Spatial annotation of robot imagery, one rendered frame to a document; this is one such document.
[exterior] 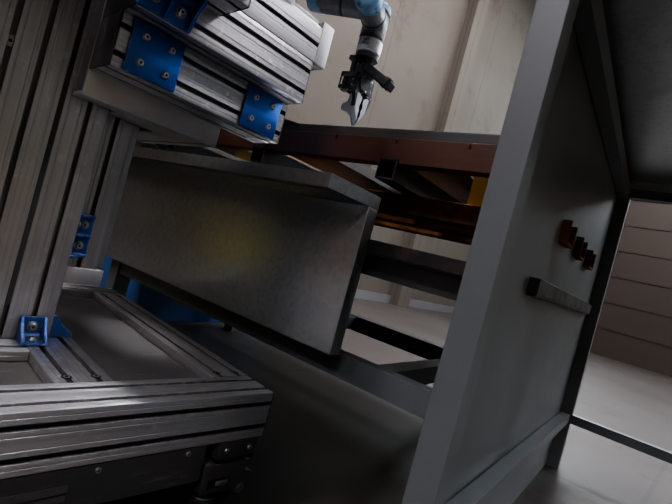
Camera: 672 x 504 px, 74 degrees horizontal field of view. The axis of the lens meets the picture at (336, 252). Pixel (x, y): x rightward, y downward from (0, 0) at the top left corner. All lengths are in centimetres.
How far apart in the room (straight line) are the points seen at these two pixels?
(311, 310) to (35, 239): 57
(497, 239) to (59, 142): 76
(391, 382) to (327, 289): 26
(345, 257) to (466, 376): 53
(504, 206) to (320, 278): 58
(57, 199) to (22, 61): 23
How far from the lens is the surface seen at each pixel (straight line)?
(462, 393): 59
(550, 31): 67
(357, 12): 141
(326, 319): 105
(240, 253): 127
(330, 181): 90
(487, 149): 100
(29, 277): 99
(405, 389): 107
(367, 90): 143
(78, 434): 77
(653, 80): 120
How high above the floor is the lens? 53
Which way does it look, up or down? level
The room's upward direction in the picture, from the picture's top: 15 degrees clockwise
